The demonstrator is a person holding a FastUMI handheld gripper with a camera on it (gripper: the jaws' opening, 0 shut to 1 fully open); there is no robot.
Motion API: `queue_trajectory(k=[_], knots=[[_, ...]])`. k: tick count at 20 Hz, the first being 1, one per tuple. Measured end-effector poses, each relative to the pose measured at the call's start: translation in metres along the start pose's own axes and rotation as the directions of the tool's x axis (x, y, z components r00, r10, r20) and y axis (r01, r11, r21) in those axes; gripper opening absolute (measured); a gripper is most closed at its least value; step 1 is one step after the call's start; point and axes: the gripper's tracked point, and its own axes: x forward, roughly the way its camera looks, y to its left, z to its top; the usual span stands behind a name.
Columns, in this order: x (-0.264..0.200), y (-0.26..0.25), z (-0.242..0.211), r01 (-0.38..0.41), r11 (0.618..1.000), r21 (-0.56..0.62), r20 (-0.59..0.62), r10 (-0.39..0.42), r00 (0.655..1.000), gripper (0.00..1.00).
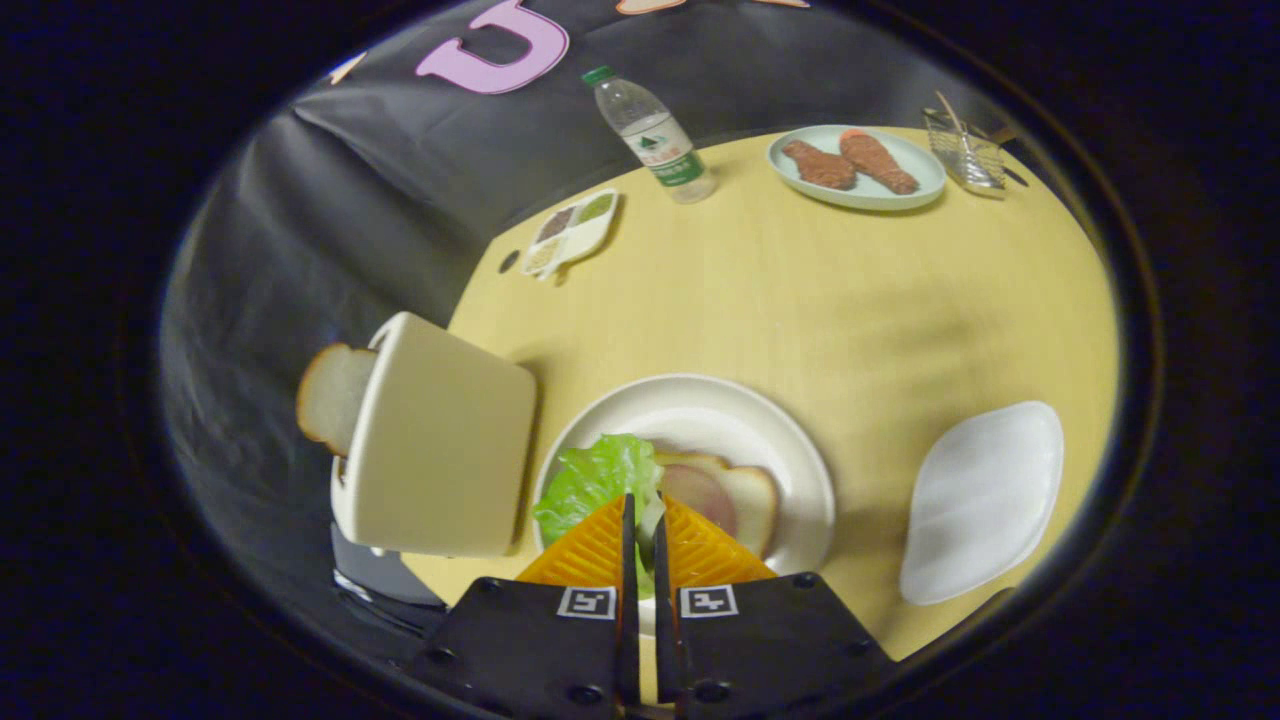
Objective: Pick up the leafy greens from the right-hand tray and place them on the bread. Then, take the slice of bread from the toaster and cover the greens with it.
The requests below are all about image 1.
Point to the white toaster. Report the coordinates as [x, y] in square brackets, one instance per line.
[440, 440]

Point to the clear plastic water bottle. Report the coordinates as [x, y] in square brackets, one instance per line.
[655, 140]

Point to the pink ham slice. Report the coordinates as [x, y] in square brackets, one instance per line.
[695, 495]

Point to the thick white bread slice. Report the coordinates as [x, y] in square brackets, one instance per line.
[330, 395]

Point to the small divided seasoning dish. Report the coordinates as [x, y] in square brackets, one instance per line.
[575, 232]

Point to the dark brown meat piece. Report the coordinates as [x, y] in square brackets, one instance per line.
[820, 167]

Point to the reddish brown meat piece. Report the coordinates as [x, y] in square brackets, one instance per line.
[878, 160]

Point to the white leaf-shaped plate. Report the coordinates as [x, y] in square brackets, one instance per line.
[980, 500]

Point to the clear glass container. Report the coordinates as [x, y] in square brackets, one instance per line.
[965, 160]

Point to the thin toast slice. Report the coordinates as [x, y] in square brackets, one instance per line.
[755, 500]

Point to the round cream plate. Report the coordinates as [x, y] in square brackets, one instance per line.
[700, 410]

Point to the wooden stick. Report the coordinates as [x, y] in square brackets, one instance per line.
[948, 110]

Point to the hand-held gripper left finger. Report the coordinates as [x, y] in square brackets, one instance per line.
[630, 640]

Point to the light green plate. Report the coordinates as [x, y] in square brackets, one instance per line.
[925, 170]

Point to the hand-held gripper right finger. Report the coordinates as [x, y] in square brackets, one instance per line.
[668, 650]

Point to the green lettuce leaf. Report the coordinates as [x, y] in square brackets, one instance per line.
[590, 480]

